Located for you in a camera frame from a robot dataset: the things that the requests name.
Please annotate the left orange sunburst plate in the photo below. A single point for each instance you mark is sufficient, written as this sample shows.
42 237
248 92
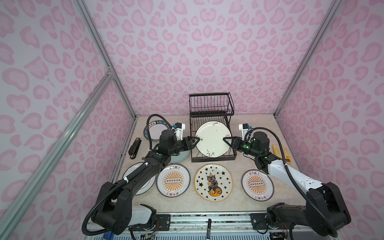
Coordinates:
173 181

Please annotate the light blue flower plate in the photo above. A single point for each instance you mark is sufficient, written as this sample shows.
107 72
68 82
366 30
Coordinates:
175 159

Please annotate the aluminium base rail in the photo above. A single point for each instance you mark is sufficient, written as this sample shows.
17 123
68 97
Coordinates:
212 226

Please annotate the cat pumpkin star plate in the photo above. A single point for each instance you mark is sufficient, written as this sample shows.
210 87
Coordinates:
213 183

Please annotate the green-rim lettered white plate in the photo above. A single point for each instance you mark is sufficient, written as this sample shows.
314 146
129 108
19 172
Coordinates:
155 129

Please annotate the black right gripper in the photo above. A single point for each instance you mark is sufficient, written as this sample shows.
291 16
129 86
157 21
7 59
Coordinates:
236 145

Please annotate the orange sunburst plate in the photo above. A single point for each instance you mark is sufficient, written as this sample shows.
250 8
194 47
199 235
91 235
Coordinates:
257 185
173 181

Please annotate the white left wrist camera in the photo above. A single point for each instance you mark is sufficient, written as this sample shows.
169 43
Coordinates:
179 130

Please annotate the white floral speckled plate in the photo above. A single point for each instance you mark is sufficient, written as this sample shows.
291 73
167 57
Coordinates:
211 136

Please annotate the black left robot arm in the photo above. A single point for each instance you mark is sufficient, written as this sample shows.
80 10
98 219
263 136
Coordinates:
114 211

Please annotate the right orange sunburst plate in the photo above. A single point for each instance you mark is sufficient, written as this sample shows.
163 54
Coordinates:
257 185

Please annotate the black stapler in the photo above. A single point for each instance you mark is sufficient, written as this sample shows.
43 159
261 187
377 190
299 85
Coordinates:
133 150

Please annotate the black marker pen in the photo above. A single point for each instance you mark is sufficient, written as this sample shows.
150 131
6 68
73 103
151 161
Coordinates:
208 235

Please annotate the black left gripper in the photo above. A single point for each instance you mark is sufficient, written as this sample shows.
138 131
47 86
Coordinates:
189 146

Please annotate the black two-tier dish rack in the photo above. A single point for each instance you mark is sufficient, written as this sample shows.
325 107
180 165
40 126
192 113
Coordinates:
210 116

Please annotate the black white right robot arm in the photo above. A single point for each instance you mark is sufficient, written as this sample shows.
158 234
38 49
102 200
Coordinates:
325 210

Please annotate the diagonal aluminium frame bar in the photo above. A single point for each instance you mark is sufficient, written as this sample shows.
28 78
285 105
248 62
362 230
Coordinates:
21 204

